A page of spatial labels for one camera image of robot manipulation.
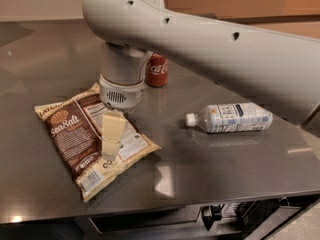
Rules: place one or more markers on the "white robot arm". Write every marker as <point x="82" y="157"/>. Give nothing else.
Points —
<point x="277" y="70"/>

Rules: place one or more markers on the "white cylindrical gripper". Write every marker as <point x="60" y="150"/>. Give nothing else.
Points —
<point x="120" y="94"/>

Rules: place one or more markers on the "black equipment under table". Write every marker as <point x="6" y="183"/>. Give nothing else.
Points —
<point x="252" y="217"/>

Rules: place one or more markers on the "red coca-cola can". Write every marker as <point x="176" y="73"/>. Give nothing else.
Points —
<point x="157" y="71"/>

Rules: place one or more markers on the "clear plastic bottle blue label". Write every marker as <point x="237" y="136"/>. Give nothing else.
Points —
<point x="229" y="118"/>

